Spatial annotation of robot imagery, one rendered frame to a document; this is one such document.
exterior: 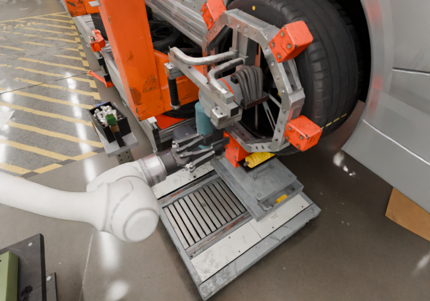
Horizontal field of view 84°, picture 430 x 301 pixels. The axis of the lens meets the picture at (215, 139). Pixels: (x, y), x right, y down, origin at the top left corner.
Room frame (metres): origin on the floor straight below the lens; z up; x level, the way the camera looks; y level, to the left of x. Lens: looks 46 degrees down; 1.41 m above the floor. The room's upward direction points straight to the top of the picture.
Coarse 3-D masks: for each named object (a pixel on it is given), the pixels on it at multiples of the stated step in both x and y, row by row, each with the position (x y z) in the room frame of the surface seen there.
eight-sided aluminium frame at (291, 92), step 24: (216, 24) 0.95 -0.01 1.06; (240, 24) 0.83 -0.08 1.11; (264, 24) 0.79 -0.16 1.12; (216, 48) 1.04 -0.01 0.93; (264, 48) 0.72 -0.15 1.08; (288, 72) 0.70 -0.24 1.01; (288, 96) 0.61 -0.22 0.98; (288, 120) 0.60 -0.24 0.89; (240, 144) 0.78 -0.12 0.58; (264, 144) 0.66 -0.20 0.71; (288, 144) 0.62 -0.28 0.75
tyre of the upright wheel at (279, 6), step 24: (240, 0) 0.97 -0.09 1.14; (264, 0) 0.87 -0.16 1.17; (288, 0) 0.86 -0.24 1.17; (312, 0) 0.88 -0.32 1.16; (312, 24) 0.76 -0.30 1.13; (336, 24) 0.79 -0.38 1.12; (312, 48) 0.69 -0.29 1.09; (336, 48) 0.72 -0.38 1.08; (360, 48) 0.77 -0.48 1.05; (312, 72) 0.66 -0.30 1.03; (336, 72) 0.67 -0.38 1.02; (360, 72) 0.73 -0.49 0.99; (312, 96) 0.63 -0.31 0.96; (336, 96) 0.65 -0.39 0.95; (312, 120) 0.61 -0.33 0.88; (336, 120) 0.66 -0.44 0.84
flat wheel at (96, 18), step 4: (148, 8) 2.95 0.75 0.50; (148, 12) 2.86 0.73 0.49; (92, 16) 2.72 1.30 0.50; (96, 16) 2.71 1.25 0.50; (100, 16) 2.71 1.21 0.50; (148, 16) 2.84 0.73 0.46; (152, 16) 3.01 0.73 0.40; (92, 20) 2.77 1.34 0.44; (96, 20) 2.67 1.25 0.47; (100, 20) 2.63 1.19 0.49; (96, 24) 2.69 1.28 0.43; (100, 24) 2.64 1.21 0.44; (96, 28) 2.71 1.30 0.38; (100, 28) 2.65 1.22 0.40; (104, 28) 2.63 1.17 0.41; (100, 32) 2.66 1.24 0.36; (104, 32) 2.64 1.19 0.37; (104, 36) 2.64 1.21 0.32; (108, 40) 2.63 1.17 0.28
